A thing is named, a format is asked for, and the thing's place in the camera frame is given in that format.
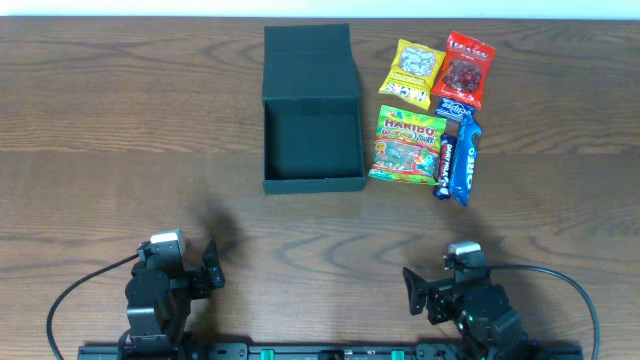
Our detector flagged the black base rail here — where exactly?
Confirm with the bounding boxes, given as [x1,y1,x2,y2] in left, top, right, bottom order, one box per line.
[77,341,585,360]

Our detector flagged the blue Eclipse mint box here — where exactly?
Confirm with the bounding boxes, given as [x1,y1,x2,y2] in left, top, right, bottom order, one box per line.
[435,98,475,123]

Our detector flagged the green Haribo candy bag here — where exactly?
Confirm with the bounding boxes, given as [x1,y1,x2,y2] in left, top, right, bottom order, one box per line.
[368,105,447,186]

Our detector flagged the blue Oreo cookie pack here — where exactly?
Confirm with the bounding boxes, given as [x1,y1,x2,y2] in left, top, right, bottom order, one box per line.
[449,119,482,206]

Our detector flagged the yellow seed snack bag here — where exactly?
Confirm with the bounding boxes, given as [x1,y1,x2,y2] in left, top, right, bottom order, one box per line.
[378,39,446,110]

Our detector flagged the red dried fruit bag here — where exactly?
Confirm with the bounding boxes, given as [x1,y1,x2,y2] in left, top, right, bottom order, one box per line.
[432,31,496,109]

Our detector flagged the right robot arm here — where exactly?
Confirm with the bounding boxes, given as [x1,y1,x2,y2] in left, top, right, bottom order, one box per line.
[402,267,545,359]

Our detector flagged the dark green lidded box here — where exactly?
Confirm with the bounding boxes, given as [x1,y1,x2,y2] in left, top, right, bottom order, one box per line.
[262,24,366,194]

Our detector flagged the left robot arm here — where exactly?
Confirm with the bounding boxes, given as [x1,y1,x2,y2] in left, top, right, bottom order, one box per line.
[116,240,225,359]

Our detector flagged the purple Dairy Milk bar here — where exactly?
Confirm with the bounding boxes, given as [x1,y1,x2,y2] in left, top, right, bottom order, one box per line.
[433,134,457,200]

